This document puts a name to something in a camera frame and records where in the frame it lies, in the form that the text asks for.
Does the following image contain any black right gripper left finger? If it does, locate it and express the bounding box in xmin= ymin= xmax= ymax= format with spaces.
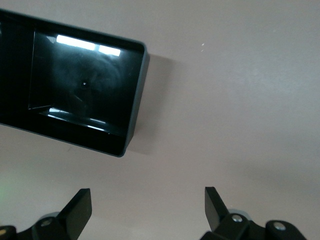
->
xmin=0 ymin=187 xmax=93 ymax=240

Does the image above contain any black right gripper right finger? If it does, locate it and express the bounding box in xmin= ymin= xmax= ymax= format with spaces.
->
xmin=199 ymin=186 xmax=308 ymax=240

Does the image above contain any black plastic box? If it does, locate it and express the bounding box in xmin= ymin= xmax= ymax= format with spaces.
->
xmin=0 ymin=8 xmax=151 ymax=158

